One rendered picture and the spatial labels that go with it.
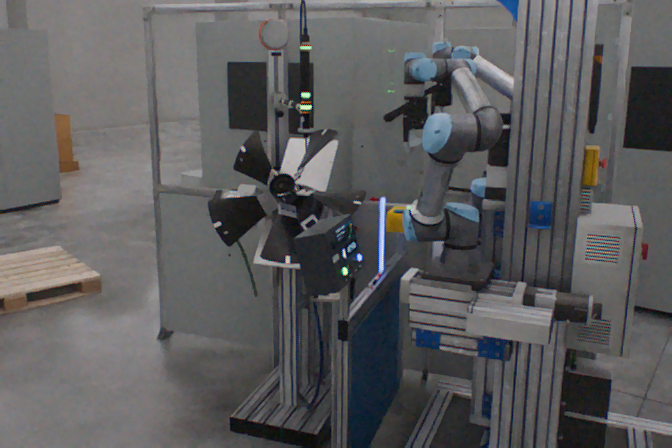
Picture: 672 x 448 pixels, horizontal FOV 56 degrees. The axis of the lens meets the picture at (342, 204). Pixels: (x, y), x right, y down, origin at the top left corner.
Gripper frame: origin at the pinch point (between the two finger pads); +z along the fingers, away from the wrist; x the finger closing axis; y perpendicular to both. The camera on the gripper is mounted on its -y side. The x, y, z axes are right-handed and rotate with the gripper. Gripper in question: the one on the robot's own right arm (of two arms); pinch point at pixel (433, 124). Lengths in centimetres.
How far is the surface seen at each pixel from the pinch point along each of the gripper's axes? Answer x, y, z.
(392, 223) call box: -3.6, -16.4, 45.6
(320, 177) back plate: 5, -55, 28
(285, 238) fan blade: -42, -53, 46
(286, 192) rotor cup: -32, -57, 29
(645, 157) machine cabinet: 195, 110, 36
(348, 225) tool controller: -88, -10, 25
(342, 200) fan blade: -28, -33, 31
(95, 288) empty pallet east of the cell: 93, -271, 144
